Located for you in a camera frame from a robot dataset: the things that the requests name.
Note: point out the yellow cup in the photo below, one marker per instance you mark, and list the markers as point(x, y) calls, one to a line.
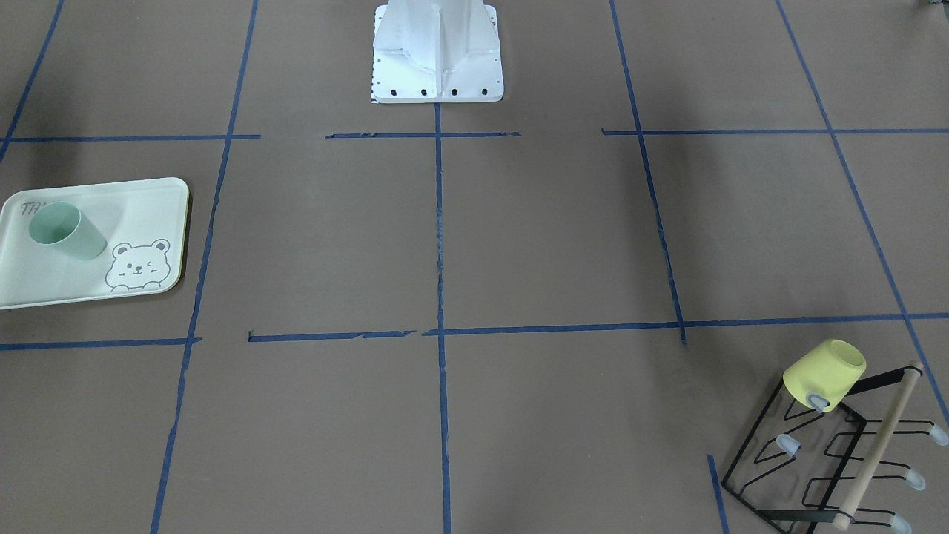
point(823, 376)

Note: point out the white bear tray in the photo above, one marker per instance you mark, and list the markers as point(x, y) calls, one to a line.
point(143, 223)

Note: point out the white pedestal column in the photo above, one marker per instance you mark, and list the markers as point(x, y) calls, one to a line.
point(436, 51)

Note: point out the pale green cup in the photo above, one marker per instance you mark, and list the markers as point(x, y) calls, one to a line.
point(63, 228)

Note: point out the black wire cup rack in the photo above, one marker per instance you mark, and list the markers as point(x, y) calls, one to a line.
point(807, 468)

